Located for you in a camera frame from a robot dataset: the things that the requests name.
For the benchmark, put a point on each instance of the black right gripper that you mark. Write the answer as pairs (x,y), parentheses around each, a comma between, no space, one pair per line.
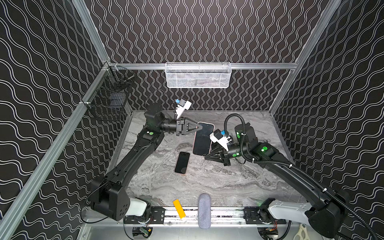
(224,154)

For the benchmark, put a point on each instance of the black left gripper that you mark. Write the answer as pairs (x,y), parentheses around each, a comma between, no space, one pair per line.
(181,126)

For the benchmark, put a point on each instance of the black phone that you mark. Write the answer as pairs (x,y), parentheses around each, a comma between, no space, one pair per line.
(182,163)
(202,141)

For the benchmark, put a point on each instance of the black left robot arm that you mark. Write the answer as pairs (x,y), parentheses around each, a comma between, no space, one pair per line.
(108,193)

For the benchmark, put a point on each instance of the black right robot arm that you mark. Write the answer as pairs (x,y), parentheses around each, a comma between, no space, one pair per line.
(325,209)

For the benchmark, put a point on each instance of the grey fabric pouch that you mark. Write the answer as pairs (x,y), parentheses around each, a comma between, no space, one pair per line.
(204,211)

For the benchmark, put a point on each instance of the yellow flat block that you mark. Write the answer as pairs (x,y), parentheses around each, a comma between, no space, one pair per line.
(179,209)

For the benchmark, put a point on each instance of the aluminium back horizontal bar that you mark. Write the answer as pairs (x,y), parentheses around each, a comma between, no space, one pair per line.
(232,66)

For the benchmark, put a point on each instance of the aluminium horizontal bar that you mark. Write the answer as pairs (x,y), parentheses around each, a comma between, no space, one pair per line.
(232,66)
(21,204)

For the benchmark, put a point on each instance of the aluminium left horizontal bar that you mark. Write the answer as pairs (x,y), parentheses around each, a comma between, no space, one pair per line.
(21,204)

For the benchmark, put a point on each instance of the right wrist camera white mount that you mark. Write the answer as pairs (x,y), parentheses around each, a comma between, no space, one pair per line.
(220,140)

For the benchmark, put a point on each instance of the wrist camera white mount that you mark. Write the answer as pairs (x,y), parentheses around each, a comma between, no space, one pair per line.
(182,105)
(220,140)

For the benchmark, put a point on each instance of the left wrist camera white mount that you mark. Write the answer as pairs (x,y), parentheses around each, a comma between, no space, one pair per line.
(182,105)

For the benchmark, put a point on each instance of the white wire mesh basket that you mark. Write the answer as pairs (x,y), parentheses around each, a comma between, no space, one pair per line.
(198,78)

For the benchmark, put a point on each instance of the black wire basket left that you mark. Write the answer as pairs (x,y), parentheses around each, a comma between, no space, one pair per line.
(108,102)

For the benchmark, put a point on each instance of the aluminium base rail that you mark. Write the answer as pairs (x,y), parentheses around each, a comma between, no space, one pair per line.
(216,214)

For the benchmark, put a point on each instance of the white scissors handle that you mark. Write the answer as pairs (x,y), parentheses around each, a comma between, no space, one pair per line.
(302,233)

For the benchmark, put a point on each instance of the aluminium corner frame post left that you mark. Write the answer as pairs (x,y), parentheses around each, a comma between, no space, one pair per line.
(91,29)

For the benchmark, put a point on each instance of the aluminium corner frame post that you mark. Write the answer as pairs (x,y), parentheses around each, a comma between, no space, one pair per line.
(314,37)
(91,29)

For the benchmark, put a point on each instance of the aluminium corner frame post right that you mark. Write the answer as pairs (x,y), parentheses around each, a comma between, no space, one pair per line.
(314,37)

